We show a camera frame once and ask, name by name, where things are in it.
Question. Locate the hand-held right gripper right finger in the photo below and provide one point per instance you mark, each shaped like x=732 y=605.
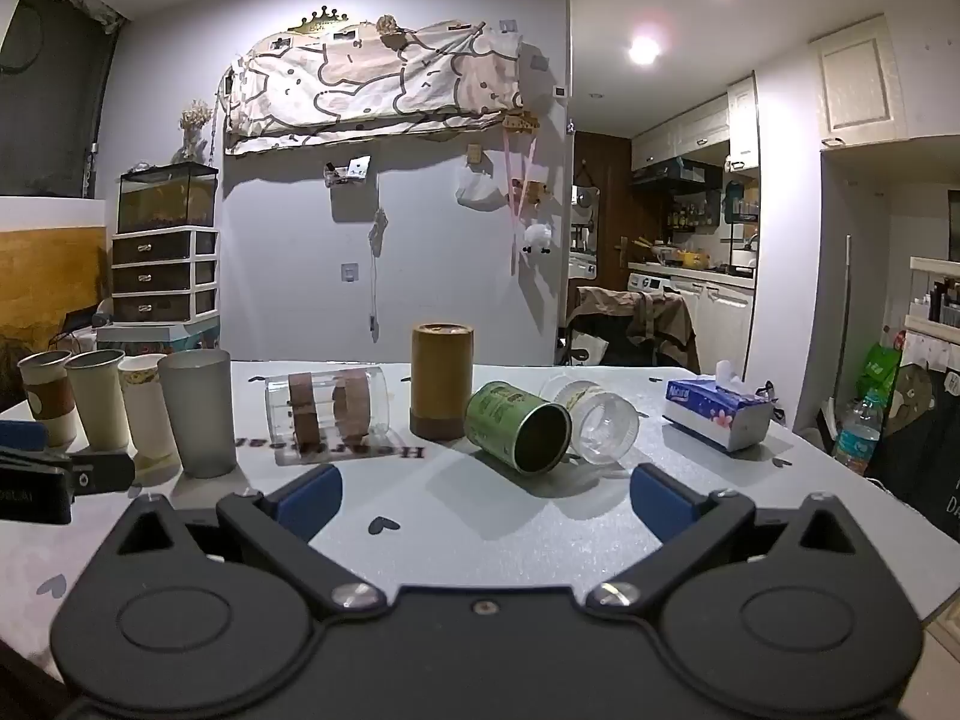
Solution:
x=660 y=502

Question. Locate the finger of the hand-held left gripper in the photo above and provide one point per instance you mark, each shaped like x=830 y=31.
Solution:
x=105 y=472
x=22 y=433

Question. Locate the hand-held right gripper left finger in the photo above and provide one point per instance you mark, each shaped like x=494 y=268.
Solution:
x=311 y=499

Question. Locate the green tin cup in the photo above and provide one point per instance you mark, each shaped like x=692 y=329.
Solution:
x=502 y=416

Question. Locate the paper cup with brown sleeve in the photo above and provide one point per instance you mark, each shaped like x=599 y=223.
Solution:
x=49 y=397

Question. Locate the beige plastic cup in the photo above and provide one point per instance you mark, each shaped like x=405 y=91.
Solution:
x=97 y=397

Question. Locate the white patterned paper cup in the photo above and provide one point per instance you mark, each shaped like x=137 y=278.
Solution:
x=146 y=409

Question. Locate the clear plastic jar cup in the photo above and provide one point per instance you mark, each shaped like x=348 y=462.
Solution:
x=607 y=424

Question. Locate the clear cup with brown bands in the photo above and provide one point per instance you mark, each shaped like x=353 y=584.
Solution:
x=330 y=405

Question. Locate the frosted grey plastic cup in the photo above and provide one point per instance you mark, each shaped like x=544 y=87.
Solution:
x=199 y=412

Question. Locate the brown bamboo cup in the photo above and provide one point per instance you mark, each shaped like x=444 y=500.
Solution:
x=442 y=379

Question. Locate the blue and white tissue pack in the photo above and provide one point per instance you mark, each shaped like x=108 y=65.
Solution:
x=712 y=409

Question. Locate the teal storage box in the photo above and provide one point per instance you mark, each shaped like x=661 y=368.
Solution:
x=157 y=336

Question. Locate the wooden board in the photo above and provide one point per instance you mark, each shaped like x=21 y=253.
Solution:
x=45 y=285

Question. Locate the chair with draped clothes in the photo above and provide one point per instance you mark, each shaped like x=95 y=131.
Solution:
x=637 y=326

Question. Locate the white drawer unit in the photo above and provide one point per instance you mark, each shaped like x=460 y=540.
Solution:
x=161 y=274

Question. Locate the clear water bottle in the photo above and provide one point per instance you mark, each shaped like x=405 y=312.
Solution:
x=859 y=439

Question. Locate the white washing machine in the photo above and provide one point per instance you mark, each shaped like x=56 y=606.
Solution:
x=651 y=283

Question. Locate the yellow cooking pot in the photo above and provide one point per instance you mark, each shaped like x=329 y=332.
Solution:
x=694 y=259

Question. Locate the green shopping bag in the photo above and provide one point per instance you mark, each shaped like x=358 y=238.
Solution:
x=879 y=369

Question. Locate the white pole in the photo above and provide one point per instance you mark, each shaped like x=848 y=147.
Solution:
x=846 y=315

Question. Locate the black bag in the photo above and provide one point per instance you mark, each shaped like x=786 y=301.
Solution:
x=922 y=450

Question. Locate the glass fish tank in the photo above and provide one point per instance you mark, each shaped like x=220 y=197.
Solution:
x=166 y=199

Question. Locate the white plush toy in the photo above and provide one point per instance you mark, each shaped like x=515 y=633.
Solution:
x=537 y=238

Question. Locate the brown wooden door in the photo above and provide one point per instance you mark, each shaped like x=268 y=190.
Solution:
x=604 y=195

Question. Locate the black range hood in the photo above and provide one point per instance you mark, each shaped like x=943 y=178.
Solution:
x=675 y=172

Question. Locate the white shelf with bottles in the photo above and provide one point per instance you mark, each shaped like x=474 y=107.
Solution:
x=936 y=300

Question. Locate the dark window curtain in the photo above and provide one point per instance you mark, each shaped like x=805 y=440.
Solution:
x=52 y=90

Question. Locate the dried flowers in vase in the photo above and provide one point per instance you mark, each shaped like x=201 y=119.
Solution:
x=194 y=124

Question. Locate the round ceiling light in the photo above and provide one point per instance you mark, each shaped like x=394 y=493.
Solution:
x=643 y=49

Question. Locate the gold crown ornament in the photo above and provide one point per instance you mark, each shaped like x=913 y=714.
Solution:
x=321 y=21

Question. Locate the printed wall cloth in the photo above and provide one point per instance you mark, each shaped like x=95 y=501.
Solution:
x=360 y=82

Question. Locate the white wall cabinet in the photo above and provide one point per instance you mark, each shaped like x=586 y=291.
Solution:
x=855 y=79

